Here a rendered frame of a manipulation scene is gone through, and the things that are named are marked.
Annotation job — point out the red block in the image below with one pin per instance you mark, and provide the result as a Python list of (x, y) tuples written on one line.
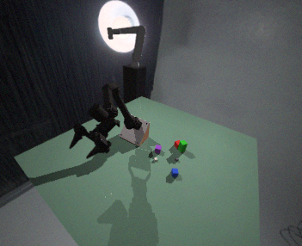
[(177, 143)]

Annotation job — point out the blue block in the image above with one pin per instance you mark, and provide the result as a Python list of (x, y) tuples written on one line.
[(174, 172)]

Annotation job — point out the purple block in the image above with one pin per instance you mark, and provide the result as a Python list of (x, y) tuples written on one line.
[(158, 148)]

